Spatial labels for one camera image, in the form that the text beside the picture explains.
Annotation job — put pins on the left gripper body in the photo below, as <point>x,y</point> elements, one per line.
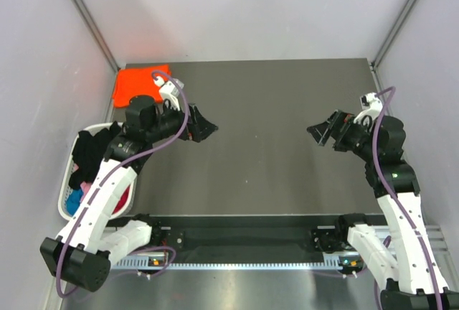
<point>189,132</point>

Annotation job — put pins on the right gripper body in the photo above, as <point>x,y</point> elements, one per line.
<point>350,133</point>

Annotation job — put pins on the orange t-shirt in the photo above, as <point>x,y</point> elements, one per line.
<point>137,81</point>

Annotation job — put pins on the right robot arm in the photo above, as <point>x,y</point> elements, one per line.
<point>406,273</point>

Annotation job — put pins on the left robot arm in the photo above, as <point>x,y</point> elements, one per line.
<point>81,254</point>

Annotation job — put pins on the white laundry basket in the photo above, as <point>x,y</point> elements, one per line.
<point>65,189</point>

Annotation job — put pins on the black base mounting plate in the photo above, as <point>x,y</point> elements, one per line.
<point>306,232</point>

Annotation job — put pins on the black garment in basket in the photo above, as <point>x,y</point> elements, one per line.
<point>88,153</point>

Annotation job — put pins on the blue garment in basket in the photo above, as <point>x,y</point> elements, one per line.
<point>73,201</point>

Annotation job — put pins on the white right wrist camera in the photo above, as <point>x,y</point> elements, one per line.
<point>371,107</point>

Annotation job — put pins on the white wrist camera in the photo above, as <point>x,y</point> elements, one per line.
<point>371,107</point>
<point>168,92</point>

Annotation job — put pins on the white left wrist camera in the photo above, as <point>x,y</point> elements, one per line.
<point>168,92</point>

